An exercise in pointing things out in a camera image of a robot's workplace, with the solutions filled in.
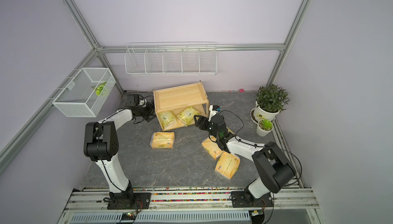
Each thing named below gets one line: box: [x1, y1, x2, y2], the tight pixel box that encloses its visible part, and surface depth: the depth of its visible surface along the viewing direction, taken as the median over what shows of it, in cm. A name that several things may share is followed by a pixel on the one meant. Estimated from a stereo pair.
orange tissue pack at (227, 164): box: [214, 150, 241, 181], surface depth 83 cm
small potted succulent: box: [256, 118, 274, 137], surface depth 93 cm
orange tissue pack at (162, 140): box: [149, 131, 176, 149], surface depth 93 cm
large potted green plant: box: [250, 83, 290, 125], surface depth 94 cm
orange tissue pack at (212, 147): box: [201, 135, 224, 161], surface depth 88 cm
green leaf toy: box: [91, 81, 107, 97], surface depth 82 cm
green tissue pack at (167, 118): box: [157, 110, 178, 129], surface depth 101 cm
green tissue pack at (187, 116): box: [177, 106, 200, 127], surface depth 101 cm
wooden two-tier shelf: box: [153, 80, 210, 132], surface depth 93 cm
